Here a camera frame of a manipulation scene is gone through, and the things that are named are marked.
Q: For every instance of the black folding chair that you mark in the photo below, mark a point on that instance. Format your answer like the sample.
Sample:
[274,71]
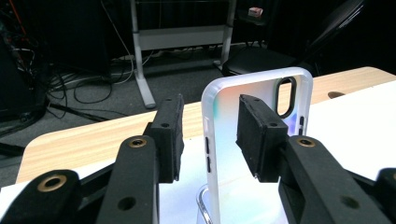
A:
[258,60]

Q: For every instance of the white table sheet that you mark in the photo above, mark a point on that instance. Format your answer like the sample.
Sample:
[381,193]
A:
[342,140]

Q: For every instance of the small pink box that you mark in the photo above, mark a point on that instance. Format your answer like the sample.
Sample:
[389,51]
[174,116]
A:
[255,11]

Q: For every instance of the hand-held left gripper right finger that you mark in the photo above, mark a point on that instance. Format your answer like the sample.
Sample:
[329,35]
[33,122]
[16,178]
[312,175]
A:
[311,180]

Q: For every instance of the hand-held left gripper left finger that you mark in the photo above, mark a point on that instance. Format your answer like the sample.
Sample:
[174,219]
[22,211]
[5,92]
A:
[137,180]

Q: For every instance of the translucent white phone case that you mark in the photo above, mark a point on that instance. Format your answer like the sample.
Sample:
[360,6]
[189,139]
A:
[230,186]

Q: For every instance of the wooden table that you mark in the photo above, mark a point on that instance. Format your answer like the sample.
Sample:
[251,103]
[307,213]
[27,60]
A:
[93,146]

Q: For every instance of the grey metal stand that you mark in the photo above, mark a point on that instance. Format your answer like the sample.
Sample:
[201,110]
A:
[180,37]

